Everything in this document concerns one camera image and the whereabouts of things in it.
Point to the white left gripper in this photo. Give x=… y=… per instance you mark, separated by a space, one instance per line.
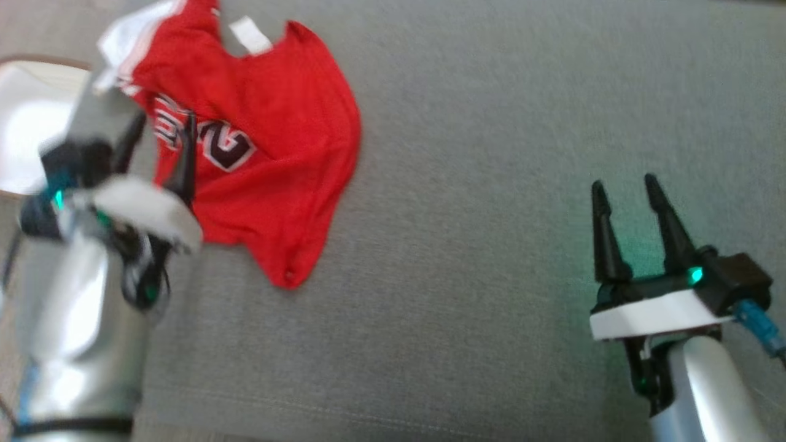
x=147 y=209

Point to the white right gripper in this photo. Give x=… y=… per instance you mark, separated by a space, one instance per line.
x=651 y=316

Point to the red jersey with number print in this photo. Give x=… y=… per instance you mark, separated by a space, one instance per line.
x=276 y=153

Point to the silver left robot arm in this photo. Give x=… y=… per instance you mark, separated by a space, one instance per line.
x=80 y=344

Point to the white round laundry basket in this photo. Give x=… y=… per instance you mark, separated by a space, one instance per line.
x=31 y=123

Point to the grey fabric sofa chaise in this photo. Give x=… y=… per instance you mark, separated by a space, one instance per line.
x=460 y=245

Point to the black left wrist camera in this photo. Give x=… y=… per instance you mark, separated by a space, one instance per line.
x=77 y=162

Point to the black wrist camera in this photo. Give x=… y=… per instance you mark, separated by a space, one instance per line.
x=737 y=282
x=77 y=162

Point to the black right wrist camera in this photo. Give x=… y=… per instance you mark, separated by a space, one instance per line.
x=737 y=282

